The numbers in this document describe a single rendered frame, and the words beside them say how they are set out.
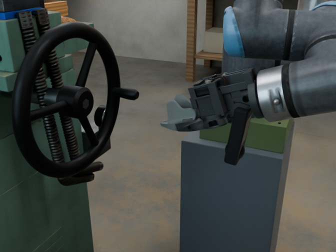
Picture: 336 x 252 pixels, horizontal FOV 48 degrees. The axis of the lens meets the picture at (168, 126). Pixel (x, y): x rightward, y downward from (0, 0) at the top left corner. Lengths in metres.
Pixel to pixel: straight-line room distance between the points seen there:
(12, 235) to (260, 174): 0.67
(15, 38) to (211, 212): 0.80
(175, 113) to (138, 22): 3.67
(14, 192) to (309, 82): 0.66
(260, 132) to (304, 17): 0.48
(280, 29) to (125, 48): 3.86
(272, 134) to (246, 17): 0.48
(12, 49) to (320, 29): 0.52
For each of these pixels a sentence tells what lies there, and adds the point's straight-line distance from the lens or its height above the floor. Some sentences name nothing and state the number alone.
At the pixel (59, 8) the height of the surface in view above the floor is 0.92.
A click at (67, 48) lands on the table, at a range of 0.97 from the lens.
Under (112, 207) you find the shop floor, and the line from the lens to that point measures 1.81.
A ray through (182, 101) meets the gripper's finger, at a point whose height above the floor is 0.80.
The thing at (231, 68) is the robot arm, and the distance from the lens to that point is 1.12.
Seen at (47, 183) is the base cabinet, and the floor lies 0.54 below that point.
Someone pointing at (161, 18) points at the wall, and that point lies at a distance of 4.22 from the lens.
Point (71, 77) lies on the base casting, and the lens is 0.99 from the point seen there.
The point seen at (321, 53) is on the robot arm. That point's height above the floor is 0.92.
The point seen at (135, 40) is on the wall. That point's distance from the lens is 4.41.
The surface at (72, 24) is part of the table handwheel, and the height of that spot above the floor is 0.95.
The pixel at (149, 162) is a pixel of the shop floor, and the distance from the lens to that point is 2.15.
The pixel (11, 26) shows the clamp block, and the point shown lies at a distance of 0.72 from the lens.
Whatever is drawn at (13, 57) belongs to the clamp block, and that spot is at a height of 0.90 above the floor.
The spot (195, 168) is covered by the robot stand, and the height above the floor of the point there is 0.46.
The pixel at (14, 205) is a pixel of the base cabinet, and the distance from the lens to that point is 0.94.
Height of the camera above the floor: 1.06
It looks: 24 degrees down
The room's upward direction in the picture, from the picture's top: straight up
